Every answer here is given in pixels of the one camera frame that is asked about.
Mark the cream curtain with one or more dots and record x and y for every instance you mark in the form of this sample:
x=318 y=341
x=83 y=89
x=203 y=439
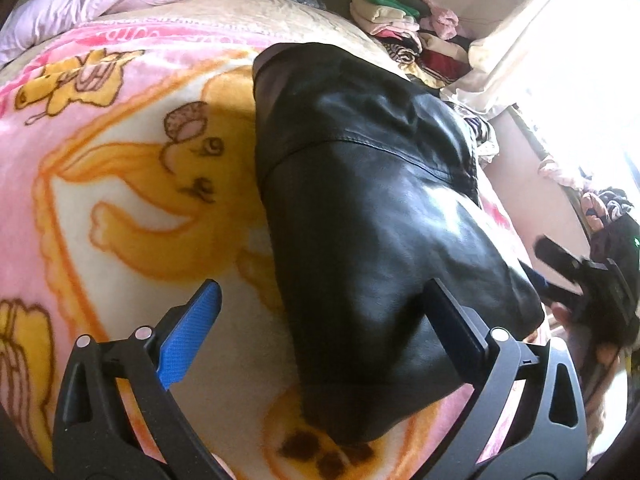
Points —
x=525 y=50

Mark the pile of folded clothes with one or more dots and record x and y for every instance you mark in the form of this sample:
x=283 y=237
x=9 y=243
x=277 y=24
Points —
x=415 y=30

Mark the black leather jacket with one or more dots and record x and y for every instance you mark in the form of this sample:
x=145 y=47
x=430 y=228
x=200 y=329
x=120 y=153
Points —
x=380 y=210

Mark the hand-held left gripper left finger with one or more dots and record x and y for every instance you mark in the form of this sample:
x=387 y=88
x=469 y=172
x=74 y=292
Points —
x=192 y=330

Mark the pink cartoon printed blanket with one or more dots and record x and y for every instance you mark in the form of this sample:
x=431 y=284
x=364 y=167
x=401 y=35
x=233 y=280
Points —
x=125 y=185

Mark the cream bedspread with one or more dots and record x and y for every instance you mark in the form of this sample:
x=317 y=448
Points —
x=280 y=10

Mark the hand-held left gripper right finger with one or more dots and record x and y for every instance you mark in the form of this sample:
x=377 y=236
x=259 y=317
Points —
x=460 y=330

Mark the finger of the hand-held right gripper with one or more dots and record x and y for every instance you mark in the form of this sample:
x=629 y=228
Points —
x=557 y=255

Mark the clutter of clothes on sill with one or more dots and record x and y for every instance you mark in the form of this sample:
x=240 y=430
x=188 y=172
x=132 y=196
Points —
x=590 y=200

